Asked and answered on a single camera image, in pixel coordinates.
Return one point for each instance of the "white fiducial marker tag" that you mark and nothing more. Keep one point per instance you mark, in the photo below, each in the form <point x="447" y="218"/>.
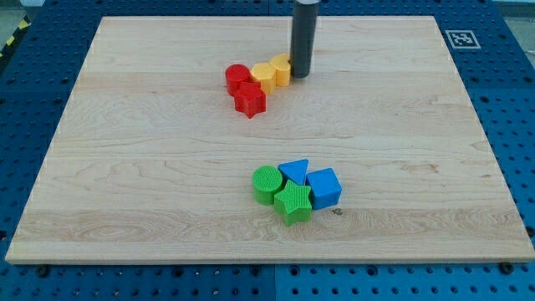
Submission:
<point x="462" y="39"/>

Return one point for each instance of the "blue cube block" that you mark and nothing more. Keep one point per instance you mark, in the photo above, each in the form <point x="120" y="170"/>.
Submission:
<point x="325" y="188"/>

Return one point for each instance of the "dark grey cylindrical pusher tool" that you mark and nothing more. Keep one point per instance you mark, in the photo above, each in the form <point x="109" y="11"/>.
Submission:
<point x="304" y="20"/>

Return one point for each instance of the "red cylinder block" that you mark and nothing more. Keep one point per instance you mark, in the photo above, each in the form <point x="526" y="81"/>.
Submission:
<point x="235" y="74"/>

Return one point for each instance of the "yellow hexagon block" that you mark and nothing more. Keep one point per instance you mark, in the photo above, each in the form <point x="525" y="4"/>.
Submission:
<point x="265" y="74"/>

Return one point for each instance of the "blue triangle block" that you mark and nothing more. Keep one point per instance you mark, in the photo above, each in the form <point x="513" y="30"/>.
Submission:
<point x="295" y="171"/>

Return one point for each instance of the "green cylinder block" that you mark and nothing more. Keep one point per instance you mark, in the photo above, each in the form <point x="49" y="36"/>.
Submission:
<point x="267" y="181"/>

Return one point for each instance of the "yellow black hazard tape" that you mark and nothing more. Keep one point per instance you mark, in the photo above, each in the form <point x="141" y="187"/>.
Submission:
<point x="16" y="37"/>

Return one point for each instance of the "red star block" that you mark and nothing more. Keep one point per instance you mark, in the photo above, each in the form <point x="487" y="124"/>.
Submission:
<point x="250" y="99"/>

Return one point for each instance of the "light wooden board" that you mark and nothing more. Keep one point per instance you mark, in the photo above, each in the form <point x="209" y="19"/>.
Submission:
<point x="152" y="164"/>

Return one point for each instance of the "yellow heart block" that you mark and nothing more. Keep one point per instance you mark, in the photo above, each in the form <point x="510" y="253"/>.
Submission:
<point x="283" y="69"/>

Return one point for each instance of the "green star block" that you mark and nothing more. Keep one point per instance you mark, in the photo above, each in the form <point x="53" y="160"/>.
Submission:
<point x="293" y="203"/>

